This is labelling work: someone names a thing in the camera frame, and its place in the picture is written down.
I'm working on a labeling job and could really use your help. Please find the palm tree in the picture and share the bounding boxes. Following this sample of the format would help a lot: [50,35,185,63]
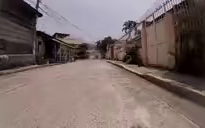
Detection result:
[121,19,140,38]

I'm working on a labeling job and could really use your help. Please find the dark bush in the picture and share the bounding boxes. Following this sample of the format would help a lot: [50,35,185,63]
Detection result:
[122,46,143,66]

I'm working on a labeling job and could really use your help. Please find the dark trees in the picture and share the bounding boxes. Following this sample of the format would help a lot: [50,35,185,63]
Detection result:
[95,35,118,55]

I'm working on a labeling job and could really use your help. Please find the grey building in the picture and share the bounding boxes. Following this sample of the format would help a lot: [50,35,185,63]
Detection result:
[0,0,44,71]

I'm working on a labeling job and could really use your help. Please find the pink wall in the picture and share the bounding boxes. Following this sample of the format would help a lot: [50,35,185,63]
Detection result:
[140,11,178,71]

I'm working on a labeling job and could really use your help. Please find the grey concrete road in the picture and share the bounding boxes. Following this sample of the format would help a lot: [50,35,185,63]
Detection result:
[0,59,205,128]

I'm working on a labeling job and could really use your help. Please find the utility pole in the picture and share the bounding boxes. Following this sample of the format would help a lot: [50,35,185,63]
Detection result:
[32,0,42,64]

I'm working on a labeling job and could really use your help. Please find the row of walls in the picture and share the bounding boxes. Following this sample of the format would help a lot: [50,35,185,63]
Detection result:
[104,34,143,64]

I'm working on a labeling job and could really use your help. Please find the pale building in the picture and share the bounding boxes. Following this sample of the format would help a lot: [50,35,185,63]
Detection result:
[86,49,103,61]

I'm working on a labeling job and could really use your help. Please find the dark metal fence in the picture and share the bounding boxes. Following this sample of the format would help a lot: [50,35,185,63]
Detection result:
[136,0,205,76]

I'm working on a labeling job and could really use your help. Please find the low concrete kerb strip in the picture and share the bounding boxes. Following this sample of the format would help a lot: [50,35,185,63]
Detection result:
[0,62,53,80]

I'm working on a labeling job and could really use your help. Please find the concrete pavement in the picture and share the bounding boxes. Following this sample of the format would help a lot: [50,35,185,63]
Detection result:
[112,60,205,98]

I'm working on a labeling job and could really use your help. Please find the overhead wires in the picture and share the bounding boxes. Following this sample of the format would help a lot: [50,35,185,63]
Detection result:
[24,0,95,40]

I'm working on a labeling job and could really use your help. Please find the grey concrete kerb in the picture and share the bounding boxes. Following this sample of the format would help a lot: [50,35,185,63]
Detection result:
[106,59,205,111]

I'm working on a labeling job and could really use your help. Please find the row of low houses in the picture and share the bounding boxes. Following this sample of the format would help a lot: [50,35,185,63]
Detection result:
[35,30,90,64]

